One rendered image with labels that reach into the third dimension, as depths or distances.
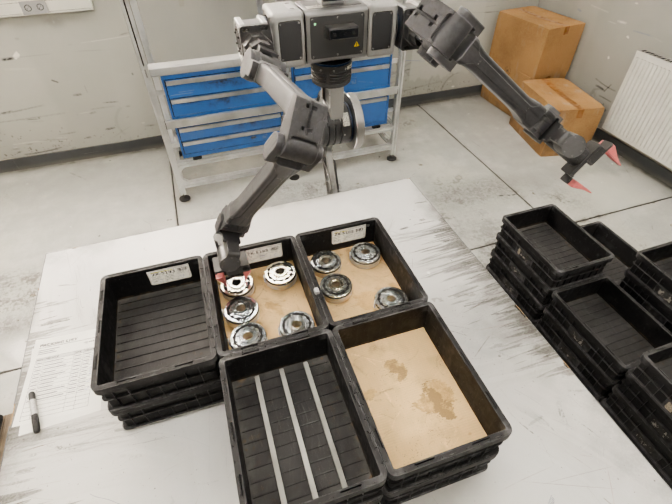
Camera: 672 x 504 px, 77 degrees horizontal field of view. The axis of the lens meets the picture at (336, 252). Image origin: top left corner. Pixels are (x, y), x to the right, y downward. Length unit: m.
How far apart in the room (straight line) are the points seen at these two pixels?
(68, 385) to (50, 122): 2.81
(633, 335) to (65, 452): 2.07
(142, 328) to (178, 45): 2.72
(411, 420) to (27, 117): 3.59
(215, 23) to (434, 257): 2.66
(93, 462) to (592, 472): 1.29
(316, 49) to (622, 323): 1.67
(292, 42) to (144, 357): 1.00
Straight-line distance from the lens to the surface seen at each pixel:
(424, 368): 1.23
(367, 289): 1.38
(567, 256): 2.24
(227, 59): 2.91
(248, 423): 1.16
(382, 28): 1.49
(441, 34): 1.03
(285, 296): 1.37
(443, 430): 1.16
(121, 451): 1.37
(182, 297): 1.44
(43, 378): 1.61
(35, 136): 4.14
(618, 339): 2.15
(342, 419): 1.14
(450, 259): 1.71
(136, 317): 1.44
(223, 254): 1.19
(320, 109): 0.92
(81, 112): 3.99
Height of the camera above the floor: 1.86
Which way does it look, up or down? 44 degrees down
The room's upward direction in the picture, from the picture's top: straight up
